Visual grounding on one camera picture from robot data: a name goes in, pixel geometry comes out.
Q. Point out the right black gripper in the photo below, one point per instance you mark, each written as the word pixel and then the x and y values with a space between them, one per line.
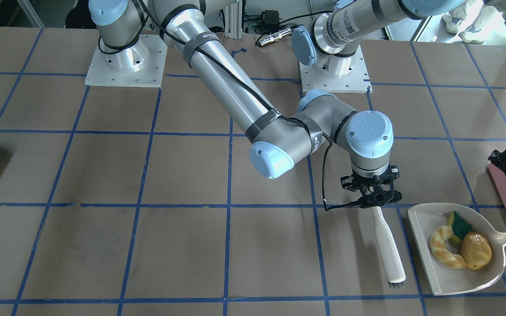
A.
pixel 348 182

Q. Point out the white plastic dustpan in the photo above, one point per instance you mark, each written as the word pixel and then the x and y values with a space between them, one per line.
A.
pixel 425 219

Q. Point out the twisted pastry bread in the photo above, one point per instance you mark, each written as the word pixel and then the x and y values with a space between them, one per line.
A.
pixel 437 243

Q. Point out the white hand brush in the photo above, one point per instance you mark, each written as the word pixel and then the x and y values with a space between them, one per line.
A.
pixel 391 259

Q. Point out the yellow green sponge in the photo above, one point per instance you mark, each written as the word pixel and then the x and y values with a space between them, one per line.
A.
pixel 460 228

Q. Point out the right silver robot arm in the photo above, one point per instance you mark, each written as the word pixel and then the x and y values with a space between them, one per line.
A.
pixel 278 142

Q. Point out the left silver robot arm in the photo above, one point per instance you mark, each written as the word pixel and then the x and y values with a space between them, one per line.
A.
pixel 338 33

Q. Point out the silver cylindrical connector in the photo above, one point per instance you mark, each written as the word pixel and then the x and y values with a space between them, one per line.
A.
pixel 265 40

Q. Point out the black power adapter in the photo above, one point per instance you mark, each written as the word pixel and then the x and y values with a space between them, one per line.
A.
pixel 270 19

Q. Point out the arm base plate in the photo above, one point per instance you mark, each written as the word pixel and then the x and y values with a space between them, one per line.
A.
pixel 140 65
pixel 335 74

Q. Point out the aluminium frame post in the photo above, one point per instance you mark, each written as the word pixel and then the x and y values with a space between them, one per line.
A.
pixel 234 19

